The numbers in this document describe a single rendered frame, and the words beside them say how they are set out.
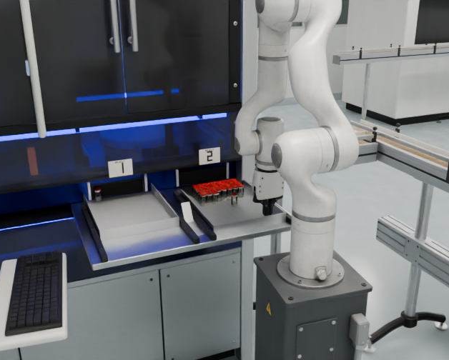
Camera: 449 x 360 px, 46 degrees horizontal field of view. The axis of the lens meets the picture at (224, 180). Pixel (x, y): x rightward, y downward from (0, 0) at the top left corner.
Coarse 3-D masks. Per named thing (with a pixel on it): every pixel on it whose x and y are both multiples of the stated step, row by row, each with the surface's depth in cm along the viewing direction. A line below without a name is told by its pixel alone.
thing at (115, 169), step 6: (108, 162) 184; (114, 162) 185; (120, 162) 186; (126, 162) 187; (114, 168) 186; (120, 168) 186; (126, 168) 187; (114, 174) 186; (120, 174) 187; (126, 174) 188
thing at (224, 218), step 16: (192, 208) 185; (208, 208) 187; (224, 208) 187; (240, 208) 187; (256, 208) 187; (208, 224) 171; (224, 224) 168; (240, 224) 170; (256, 224) 172; (272, 224) 175
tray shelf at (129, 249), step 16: (160, 192) 202; (80, 208) 189; (176, 208) 188; (80, 224) 176; (288, 224) 175; (112, 240) 165; (128, 240) 165; (144, 240) 165; (160, 240) 165; (176, 240) 165; (208, 240) 165; (224, 240) 166; (240, 240) 168; (96, 256) 155; (112, 256) 155; (128, 256) 155; (144, 256) 157; (160, 256) 159
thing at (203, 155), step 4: (212, 148) 198; (216, 148) 199; (200, 152) 197; (204, 152) 197; (212, 152) 199; (216, 152) 199; (200, 156) 197; (204, 156) 198; (212, 156) 199; (216, 156) 200; (200, 160) 198; (204, 160) 198; (212, 160) 200; (216, 160) 200; (200, 164) 198
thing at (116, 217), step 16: (144, 192) 202; (96, 208) 188; (112, 208) 188; (128, 208) 188; (144, 208) 188; (160, 208) 188; (96, 224) 169; (112, 224) 175; (128, 224) 175; (144, 224) 169; (160, 224) 171; (176, 224) 173
